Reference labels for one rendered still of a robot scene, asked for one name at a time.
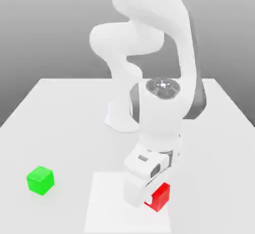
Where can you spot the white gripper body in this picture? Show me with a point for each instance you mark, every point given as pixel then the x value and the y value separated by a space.
pixel 133 192

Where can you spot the small red cube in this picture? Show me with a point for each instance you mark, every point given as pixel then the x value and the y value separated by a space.
pixel 161 197

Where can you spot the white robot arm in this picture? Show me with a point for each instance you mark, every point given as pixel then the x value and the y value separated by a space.
pixel 159 118

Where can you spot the small green cube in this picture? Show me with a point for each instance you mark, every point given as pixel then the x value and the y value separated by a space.
pixel 40 180

